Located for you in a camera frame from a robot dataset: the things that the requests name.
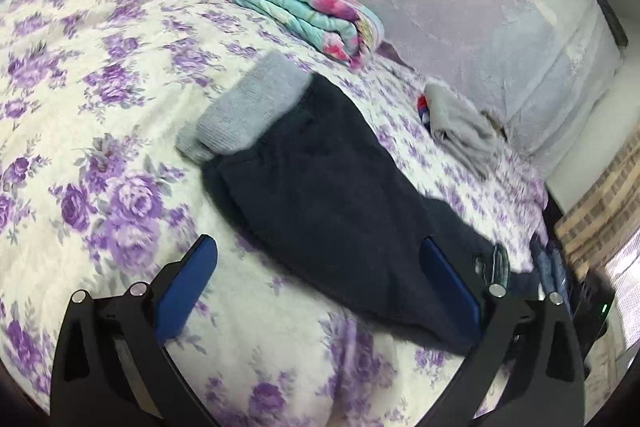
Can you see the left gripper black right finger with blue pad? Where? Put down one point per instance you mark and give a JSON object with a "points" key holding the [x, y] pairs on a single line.
{"points": [[525, 368]]}

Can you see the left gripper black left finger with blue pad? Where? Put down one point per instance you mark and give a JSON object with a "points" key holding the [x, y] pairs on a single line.
{"points": [[111, 365]]}

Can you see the navy blue sweatpants grey cuffs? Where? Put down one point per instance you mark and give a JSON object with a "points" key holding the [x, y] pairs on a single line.
{"points": [[290, 162]]}

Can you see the black device green light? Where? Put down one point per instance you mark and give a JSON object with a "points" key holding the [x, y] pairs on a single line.
{"points": [[591, 301]]}

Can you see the blue jeans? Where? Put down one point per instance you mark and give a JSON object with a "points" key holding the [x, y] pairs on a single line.
{"points": [[550, 267]]}

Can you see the folded grey garment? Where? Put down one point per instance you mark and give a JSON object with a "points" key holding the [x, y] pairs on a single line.
{"points": [[459, 128]]}

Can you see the purple floral bed sheet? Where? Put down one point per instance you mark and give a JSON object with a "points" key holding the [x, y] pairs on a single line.
{"points": [[95, 195]]}

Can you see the folded floral turquoise pink quilt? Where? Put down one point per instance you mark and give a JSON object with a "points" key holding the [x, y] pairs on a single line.
{"points": [[344, 30]]}

